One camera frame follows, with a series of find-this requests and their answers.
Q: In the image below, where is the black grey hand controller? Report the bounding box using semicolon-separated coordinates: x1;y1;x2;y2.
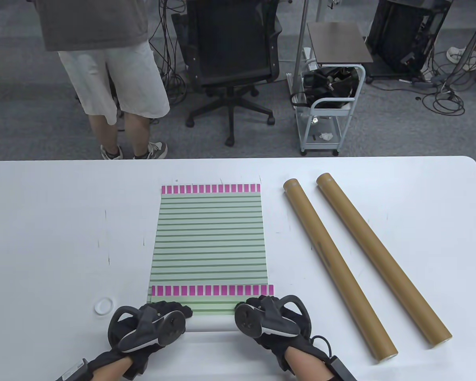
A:
108;305;186;353
234;294;312;339

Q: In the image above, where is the black mesh office chair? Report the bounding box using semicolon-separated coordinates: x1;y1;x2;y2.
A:
171;0;283;146

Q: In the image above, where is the black right wrist pack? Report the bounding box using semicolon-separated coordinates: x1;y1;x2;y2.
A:
327;356;357;381

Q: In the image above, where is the person's right hand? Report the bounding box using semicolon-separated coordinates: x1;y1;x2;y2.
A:
234;296;330;373

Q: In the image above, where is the small brown top side table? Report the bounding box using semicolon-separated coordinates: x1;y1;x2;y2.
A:
307;22;374;64

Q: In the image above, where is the black coiled floor cable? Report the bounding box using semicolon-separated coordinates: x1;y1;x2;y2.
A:
415;48;466;116

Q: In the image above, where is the black headset gear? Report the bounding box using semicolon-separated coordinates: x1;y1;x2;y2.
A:
290;67;359;108

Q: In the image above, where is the black right glove cable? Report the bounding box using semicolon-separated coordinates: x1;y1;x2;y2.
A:
310;335;333;358

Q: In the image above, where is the black cable bundle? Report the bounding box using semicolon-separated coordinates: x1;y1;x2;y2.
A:
149;0;187;108

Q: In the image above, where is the black computer rack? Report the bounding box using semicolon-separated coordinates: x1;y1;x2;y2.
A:
367;0;453;78

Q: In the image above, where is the brown cardboard mailing tube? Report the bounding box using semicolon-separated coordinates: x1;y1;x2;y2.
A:
316;172;453;350
283;179;399;362

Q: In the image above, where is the white metal utility cart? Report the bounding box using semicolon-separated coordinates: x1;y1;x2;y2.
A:
288;60;367;156

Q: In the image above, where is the person's left forearm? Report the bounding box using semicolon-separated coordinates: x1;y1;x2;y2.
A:
99;357;133;381

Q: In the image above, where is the silver metal pole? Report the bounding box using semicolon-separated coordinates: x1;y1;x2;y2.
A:
294;0;310;100

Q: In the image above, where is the person's left hand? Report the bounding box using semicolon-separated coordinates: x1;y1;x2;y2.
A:
99;302;194;379

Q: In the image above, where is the grey labelled left wrist pack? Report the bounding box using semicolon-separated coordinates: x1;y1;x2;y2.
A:
56;359;88;381

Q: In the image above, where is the person's right forearm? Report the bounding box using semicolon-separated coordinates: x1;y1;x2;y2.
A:
286;351;334;381

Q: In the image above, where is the green striped mouse pad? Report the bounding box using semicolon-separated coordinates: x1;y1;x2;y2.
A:
147;285;274;334
149;183;268;286

